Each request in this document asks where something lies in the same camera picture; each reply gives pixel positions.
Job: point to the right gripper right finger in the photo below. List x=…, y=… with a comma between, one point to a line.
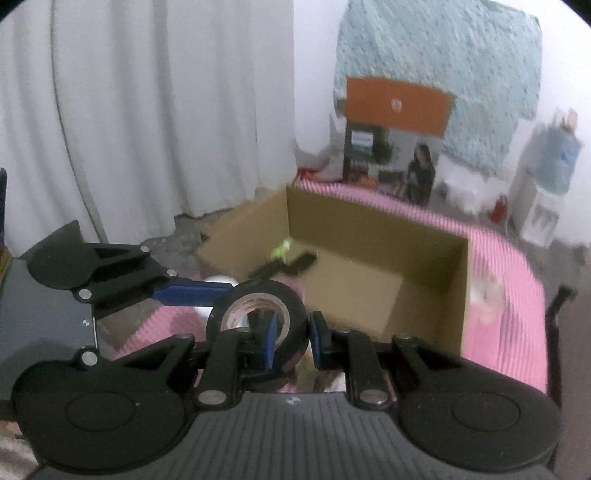
x=360, y=359

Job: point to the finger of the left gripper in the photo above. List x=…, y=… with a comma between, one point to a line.
x=186, y=292

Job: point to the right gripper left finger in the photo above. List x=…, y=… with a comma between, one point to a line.
x=233, y=353

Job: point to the white bottle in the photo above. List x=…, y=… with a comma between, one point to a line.
x=213, y=315

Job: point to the black electrical tape roll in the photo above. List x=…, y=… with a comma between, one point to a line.
x=252, y=302

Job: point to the green dropper bottle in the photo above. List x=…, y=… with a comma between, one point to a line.
x=281, y=250

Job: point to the black object in box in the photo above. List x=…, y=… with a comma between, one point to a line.
x=278, y=266

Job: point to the brown cardboard box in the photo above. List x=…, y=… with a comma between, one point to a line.
x=376, y=271

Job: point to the pink checkered tablecloth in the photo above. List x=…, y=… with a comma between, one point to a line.
x=504, y=327

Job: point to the white curtain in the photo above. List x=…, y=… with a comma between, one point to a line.
x=122, y=115

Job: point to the red canister on floor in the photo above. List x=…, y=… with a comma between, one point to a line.
x=498, y=213

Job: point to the white water dispenser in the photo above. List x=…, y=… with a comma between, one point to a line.
x=535, y=212

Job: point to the orange flap product box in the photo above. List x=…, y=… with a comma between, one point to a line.
x=394, y=136

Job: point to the blue water jug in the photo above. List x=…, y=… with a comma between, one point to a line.
x=554, y=170

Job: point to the floral blue hanging cloth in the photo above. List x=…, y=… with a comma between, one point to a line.
x=486, y=54

